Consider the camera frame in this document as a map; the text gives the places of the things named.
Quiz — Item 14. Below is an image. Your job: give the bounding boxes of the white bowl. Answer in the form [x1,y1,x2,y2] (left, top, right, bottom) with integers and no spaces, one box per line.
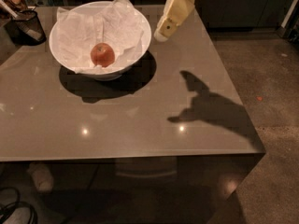
[49,1,152,81]

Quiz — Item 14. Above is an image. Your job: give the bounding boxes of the black mesh pen holder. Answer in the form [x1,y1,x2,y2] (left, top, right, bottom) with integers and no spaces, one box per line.
[5,10,47,46]

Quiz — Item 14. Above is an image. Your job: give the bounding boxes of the red apple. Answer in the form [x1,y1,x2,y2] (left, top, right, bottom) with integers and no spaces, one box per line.
[91,43,115,67]

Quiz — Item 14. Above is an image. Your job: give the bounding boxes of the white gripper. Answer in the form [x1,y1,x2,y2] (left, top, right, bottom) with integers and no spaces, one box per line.
[154,0,195,42]

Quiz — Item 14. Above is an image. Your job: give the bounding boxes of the white crumpled paper liner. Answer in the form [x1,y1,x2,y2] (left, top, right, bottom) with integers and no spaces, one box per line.
[55,0,146,75]

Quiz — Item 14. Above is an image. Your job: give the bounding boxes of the white sock foot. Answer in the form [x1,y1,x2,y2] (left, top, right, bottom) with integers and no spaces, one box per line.
[27,162,54,193]

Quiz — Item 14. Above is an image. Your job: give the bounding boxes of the black cable loops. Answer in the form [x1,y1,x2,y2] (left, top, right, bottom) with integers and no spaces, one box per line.
[0,186,39,224]

